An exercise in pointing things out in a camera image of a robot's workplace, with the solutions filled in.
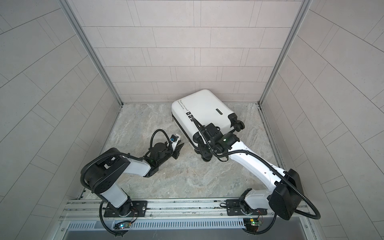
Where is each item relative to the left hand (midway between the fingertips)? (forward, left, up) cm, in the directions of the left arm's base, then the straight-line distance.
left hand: (186, 141), depth 87 cm
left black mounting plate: (-34, +24, -3) cm, 42 cm away
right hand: (-9, -9, +6) cm, 14 cm away
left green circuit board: (-40, +24, -2) cm, 47 cm away
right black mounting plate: (-33, -24, -5) cm, 41 cm away
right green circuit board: (-39, -34, -6) cm, 52 cm away
